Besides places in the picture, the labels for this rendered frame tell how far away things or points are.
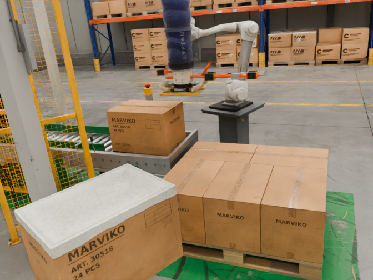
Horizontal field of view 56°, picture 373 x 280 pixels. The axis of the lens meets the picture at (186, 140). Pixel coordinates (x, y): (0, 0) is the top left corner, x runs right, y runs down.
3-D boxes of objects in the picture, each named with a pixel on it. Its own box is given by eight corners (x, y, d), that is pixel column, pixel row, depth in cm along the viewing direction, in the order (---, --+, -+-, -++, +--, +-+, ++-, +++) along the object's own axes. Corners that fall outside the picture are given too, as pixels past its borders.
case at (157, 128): (112, 151, 339) (105, 111, 324) (134, 136, 372) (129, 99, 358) (168, 156, 314) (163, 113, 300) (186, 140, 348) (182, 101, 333)
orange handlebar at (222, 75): (153, 80, 312) (152, 76, 311) (166, 73, 338) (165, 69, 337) (258, 78, 281) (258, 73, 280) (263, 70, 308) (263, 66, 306)
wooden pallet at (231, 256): (159, 251, 279) (157, 236, 274) (201, 189, 365) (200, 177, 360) (321, 282, 234) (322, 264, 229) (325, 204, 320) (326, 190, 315)
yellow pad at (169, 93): (159, 95, 303) (159, 90, 301) (164, 93, 312) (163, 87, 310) (197, 95, 292) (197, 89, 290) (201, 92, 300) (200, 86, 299)
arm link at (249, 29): (241, 99, 363) (248, 104, 343) (226, 98, 360) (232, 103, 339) (255, 21, 340) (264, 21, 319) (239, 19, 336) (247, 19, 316)
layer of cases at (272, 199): (157, 235, 274) (151, 190, 260) (200, 177, 359) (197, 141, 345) (322, 264, 229) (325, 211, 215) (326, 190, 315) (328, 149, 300)
